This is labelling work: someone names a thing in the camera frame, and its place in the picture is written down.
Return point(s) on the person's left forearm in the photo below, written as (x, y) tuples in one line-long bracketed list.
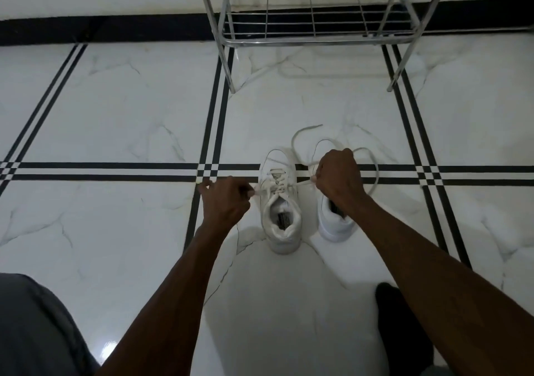
[(175, 304)]

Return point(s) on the white sneaker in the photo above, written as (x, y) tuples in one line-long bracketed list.
[(280, 221), (333, 225)]

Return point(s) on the person's grey shorts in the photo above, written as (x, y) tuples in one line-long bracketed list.
[(33, 329)]

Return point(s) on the silver metal shoe rack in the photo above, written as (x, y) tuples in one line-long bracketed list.
[(317, 39)]

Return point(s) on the person's right fingers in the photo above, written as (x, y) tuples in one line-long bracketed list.
[(320, 173)]

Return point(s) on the white shoelace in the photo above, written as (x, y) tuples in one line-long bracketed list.
[(302, 184), (376, 171)]

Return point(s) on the person's left hand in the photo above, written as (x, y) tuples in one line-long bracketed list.
[(225, 204)]

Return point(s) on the person's right hand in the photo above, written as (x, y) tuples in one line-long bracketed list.
[(340, 179)]

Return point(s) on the person's left little finger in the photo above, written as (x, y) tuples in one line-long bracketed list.
[(204, 185)]

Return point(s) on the person's right forearm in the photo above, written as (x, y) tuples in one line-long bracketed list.
[(438, 288)]

